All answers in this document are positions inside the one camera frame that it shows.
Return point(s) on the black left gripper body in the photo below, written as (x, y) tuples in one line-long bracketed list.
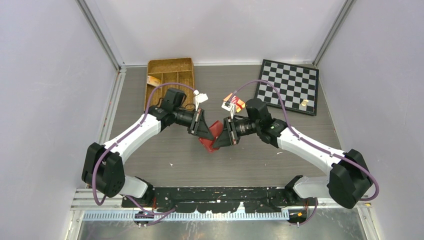
[(194, 125)]

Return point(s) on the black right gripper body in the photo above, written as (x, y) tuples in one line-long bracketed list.
[(230, 125)]

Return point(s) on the yellow credit card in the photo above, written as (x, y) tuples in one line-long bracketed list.
[(153, 81)]

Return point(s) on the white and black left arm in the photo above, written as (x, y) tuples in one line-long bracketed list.
[(104, 163)]

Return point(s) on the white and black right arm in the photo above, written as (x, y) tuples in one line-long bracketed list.
[(346, 177)]

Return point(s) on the red and gold card box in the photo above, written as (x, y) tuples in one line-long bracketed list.
[(240, 104)]

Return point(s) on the woven wicker divided tray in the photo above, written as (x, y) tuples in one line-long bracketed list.
[(168, 72)]

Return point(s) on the small wooden chess piece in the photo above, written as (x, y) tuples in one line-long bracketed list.
[(304, 102)]

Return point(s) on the black and white chessboard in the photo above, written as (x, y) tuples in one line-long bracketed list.
[(291, 83)]

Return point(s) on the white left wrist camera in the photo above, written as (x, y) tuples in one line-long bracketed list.
[(199, 98)]

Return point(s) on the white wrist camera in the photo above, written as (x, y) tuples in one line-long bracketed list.
[(229, 106), (199, 98)]

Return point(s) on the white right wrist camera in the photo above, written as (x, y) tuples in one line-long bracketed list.
[(229, 106)]

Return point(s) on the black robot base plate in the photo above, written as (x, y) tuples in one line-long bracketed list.
[(218, 200)]

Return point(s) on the aluminium frame rail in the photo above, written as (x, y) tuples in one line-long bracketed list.
[(112, 105)]

